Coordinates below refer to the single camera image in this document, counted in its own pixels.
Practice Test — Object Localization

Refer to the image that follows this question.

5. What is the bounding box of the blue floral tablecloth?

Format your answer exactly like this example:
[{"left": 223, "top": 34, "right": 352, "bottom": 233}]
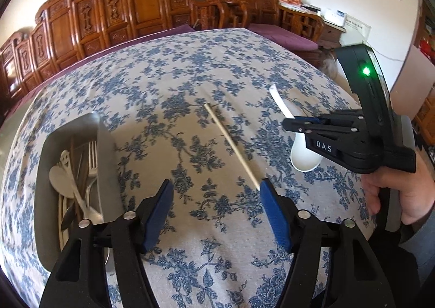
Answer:
[{"left": 0, "top": 28, "right": 378, "bottom": 308}]

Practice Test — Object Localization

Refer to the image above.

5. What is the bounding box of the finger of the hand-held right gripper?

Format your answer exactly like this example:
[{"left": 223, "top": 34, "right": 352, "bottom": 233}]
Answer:
[
  {"left": 301, "top": 109, "right": 365, "bottom": 125},
  {"left": 283, "top": 117, "right": 366, "bottom": 141}
]

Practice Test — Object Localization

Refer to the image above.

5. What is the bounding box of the person's right forearm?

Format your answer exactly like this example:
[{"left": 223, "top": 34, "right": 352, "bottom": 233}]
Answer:
[{"left": 398, "top": 207, "right": 435, "bottom": 281}]

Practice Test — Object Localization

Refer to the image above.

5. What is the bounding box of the person's right hand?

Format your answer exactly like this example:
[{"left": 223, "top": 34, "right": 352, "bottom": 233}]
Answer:
[{"left": 361, "top": 159, "right": 435, "bottom": 224}]

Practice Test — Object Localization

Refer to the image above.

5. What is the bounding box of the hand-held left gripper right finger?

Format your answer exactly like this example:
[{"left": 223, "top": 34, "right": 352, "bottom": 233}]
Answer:
[{"left": 260, "top": 177, "right": 396, "bottom": 308}]

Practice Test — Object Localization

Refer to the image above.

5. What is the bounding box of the silver metal fork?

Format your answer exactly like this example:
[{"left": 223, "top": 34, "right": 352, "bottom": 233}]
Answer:
[{"left": 83, "top": 140, "right": 100, "bottom": 200}]

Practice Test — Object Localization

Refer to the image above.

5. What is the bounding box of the purple seat cushion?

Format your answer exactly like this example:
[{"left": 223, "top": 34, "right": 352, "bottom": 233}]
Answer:
[{"left": 247, "top": 23, "right": 319, "bottom": 53}]

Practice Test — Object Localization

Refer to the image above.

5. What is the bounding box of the metal tray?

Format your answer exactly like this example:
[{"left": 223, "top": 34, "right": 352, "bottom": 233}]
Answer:
[{"left": 33, "top": 112, "right": 125, "bottom": 273}]

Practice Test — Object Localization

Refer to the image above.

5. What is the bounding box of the white box with blue print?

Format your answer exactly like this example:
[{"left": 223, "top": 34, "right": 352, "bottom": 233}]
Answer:
[{"left": 321, "top": 9, "right": 347, "bottom": 26}]

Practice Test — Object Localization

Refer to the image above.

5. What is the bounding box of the brown wooden chopstick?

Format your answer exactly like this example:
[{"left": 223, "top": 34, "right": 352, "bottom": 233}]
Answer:
[{"left": 75, "top": 152, "right": 85, "bottom": 224}]

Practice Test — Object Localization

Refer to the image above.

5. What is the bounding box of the carved wooden bench dark panel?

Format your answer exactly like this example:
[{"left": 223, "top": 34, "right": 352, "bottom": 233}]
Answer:
[{"left": 0, "top": 31, "right": 39, "bottom": 105}]

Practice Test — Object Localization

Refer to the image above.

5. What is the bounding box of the white plastic spoon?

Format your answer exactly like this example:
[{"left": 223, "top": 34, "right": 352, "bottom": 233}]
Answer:
[{"left": 269, "top": 85, "right": 322, "bottom": 173}]

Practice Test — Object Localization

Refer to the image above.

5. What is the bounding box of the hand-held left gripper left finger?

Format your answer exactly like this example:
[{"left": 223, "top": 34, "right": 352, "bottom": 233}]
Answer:
[{"left": 39, "top": 179, "right": 175, "bottom": 308}]

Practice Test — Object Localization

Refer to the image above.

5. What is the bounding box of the white spoon with face holes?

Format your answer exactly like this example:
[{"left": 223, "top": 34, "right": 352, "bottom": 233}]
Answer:
[{"left": 55, "top": 149, "right": 75, "bottom": 251}]

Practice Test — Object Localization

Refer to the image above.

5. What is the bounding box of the carved wooden sofa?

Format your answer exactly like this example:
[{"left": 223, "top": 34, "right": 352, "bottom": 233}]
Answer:
[{"left": 277, "top": 5, "right": 325, "bottom": 57}]

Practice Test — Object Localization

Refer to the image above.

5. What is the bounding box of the wooden side cabinet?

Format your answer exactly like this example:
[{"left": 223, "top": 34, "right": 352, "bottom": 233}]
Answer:
[{"left": 318, "top": 19, "right": 344, "bottom": 49}]

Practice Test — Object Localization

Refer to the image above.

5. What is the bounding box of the beige board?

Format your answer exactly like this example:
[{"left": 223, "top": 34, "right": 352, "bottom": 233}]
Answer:
[{"left": 390, "top": 45, "right": 435, "bottom": 118}]

